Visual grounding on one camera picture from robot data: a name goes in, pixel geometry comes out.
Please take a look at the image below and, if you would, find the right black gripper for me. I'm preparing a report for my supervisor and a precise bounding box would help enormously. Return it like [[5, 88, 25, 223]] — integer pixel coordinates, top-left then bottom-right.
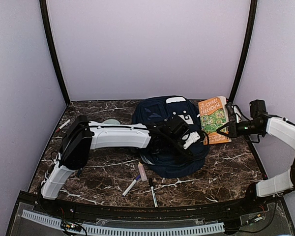
[[218, 120, 263, 138]]

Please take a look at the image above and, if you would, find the orange treehouse book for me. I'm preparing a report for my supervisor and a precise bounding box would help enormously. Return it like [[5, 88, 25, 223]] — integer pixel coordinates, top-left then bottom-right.
[[198, 96, 232, 145]]

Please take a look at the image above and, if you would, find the navy blue student backpack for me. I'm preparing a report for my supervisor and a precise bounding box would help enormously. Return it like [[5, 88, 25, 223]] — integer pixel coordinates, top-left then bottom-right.
[[132, 96, 209, 178]]

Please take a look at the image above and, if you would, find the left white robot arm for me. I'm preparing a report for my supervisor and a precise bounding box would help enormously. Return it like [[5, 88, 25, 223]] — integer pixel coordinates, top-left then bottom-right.
[[40, 116, 201, 214]]

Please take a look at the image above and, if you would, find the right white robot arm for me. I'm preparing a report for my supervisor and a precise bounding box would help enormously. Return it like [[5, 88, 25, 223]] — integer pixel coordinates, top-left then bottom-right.
[[217, 100, 295, 213]]

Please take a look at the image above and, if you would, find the blue marker pen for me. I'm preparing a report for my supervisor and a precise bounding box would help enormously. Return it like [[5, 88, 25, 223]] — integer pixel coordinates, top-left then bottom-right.
[[122, 175, 141, 197]]

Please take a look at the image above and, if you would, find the black white marker front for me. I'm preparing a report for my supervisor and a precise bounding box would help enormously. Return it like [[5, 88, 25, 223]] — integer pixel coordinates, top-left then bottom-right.
[[148, 178, 158, 207]]

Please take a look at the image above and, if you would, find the far celadon green bowl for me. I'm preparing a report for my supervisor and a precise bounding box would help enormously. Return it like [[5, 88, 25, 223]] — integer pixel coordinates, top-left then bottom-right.
[[103, 118, 120, 125]]

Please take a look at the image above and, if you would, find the red white marker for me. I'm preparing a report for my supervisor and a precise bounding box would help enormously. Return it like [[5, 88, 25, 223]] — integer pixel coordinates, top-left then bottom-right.
[[56, 119, 71, 132]]

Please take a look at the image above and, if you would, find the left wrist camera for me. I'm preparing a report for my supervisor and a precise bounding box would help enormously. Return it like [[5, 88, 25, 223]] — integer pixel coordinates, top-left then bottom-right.
[[182, 130, 207, 149]]

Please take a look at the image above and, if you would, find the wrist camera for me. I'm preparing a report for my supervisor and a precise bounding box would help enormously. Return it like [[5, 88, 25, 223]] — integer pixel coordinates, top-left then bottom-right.
[[182, 130, 207, 149], [225, 102, 242, 123]]

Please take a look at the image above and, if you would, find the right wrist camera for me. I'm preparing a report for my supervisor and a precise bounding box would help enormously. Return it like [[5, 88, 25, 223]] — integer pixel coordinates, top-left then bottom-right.
[[225, 102, 242, 123]]

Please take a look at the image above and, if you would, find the black front rail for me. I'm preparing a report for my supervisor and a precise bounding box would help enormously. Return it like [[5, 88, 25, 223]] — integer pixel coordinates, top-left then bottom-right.
[[17, 191, 274, 222]]

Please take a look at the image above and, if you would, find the white slotted cable duct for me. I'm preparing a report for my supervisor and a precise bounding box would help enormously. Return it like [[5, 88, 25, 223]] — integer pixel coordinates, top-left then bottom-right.
[[21, 210, 225, 236]]

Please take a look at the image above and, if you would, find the right black frame post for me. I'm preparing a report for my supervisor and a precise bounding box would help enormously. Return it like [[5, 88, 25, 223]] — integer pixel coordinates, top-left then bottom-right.
[[228, 0, 258, 102]]

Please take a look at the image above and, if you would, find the black frame post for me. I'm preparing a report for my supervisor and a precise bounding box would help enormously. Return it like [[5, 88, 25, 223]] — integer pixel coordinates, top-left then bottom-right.
[[39, 0, 71, 106], [228, 0, 258, 102]]

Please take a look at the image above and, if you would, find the left black frame post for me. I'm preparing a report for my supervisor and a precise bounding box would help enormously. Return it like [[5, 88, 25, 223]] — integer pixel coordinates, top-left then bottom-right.
[[39, 0, 71, 106]]

